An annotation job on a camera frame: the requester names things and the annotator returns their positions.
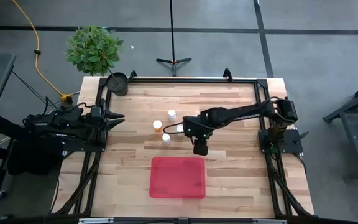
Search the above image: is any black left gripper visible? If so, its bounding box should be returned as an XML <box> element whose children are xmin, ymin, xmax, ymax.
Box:
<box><xmin>85</xmin><ymin>98</ymin><xmax>126</xmax><ymax>144</ymax></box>

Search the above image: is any red translucent plastic basket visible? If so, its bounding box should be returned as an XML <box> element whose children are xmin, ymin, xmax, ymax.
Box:
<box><xmin>149</xmin><ymin>156</ymin><xmax>207</xmax><ymax>200</ymax></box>

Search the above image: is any green potted plant black pot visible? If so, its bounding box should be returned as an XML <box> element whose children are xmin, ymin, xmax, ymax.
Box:
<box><xmin>65</xmin><ymin>25</ymin><xmax>129</xmax><ymax>97</ymax></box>

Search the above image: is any black bag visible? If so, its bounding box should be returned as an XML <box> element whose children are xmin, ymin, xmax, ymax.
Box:
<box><xmin>6</xmin><ymin>136</ymin><xmax>65</xmax><ymax>177</ymax></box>

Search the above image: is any black tripod stand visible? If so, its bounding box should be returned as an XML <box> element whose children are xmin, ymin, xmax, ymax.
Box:
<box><xmin>155</xmin><ymin>0</ymin><xmax>193</xmax><ymax>77</ymax></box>

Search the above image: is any dark grey metal cart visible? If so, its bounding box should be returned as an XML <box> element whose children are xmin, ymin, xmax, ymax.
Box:
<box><xmin>323</xmin><ymin>79</ymin><xmax>358</xmax><ymax>175</ymax></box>

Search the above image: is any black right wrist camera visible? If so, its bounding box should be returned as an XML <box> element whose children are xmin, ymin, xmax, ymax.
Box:
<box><xmin>193</xmin><ymin>141</ymin><xmax>209</xmax><ymax>157</ymax></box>

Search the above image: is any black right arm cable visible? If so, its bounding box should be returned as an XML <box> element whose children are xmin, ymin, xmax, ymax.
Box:
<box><xmin>163</xmin><ymin>121</ymin><xmax>185</xmax><ymax>135</ymax></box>

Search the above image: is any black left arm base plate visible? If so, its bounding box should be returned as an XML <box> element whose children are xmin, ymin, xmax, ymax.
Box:
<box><xmin>61</xmin><ymin>138</ymin><xmax>106</xmax><ymax>152</ymax></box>

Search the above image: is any black aluminium table frame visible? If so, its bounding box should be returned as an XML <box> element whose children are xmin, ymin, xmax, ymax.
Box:
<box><xmin>50</xmin><ymin>68</ymin><xmax>315</xmax><ymax>224</ymax></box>

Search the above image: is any thin black floor cable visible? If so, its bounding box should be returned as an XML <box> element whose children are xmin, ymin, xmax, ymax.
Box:
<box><xmin>11</xmin><ymin>70</ymin><xmax>60</xmax><ymax>110</ymax></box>

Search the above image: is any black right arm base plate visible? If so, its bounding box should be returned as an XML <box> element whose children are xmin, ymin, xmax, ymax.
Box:
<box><xmin>258</xmin><ymin>129</ymin><xmax>310</xmax><ymax>155</ymax></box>

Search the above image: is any yellow extension cable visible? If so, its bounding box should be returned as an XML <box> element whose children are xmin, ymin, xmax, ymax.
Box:
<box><xmin>11</xmin><ymin>0</ymin><xmax>74</xmax><ymax>104</ymax></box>

